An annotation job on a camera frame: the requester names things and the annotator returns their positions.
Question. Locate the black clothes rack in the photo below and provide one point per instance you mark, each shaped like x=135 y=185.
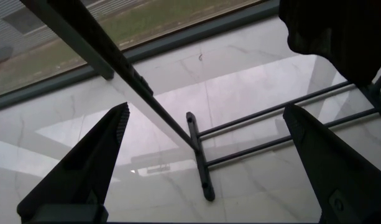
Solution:
x=202 y=168

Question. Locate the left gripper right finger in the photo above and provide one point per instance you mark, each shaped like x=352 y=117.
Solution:
x=348 y=186

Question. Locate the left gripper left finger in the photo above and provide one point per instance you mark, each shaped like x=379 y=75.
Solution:
x=84 y=174

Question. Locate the black garment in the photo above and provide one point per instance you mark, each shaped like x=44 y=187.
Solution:
x=342 y=31

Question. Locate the window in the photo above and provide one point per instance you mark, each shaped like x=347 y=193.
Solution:
x=146 y=21

